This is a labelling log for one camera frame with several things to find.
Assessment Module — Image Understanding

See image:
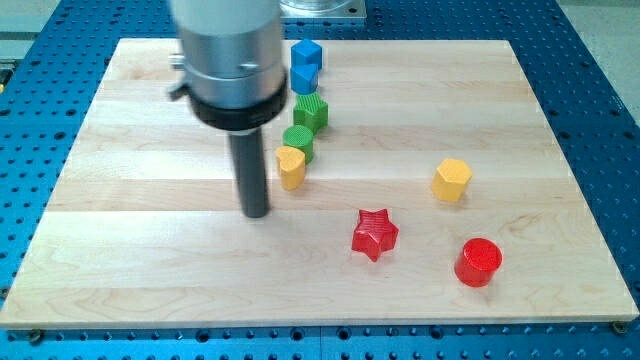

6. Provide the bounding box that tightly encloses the red cylinder block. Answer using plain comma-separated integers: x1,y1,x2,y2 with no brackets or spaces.
454,238,503,287

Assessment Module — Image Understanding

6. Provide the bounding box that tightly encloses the green circle block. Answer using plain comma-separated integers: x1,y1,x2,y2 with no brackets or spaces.
282,125,314,164

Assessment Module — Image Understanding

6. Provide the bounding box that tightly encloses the blue triangle block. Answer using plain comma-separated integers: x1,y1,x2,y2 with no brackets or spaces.
290,64,319,95

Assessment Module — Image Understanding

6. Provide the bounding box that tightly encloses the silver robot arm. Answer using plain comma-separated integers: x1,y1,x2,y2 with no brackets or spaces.
169,0,287,132

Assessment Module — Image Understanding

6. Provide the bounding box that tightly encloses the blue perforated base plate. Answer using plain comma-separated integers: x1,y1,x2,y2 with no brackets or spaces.
1,1,639,359

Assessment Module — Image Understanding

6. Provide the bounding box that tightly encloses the yellow heart block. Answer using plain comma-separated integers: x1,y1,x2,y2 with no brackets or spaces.
276,146,306,191

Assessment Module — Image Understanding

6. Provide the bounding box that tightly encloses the wooden board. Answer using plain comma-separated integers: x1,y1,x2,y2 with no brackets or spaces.
1,39,638,330

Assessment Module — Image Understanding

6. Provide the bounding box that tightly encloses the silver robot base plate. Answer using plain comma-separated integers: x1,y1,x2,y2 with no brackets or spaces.
279,0,367,25

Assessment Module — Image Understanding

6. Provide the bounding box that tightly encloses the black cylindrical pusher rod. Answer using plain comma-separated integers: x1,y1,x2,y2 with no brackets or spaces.
229,127,269,218

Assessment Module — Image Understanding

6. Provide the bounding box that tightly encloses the green star block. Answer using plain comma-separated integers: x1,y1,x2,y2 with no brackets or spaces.
293,92,329,135

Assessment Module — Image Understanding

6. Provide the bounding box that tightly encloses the blue cube block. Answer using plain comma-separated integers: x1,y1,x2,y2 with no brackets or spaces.
290,39,323,69

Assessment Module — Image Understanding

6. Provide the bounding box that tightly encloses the red star block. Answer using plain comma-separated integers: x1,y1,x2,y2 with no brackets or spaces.
351,209,399,262

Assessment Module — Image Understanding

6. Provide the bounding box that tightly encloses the yellow hexagon block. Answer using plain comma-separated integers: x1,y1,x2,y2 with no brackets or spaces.
431,158,473,202

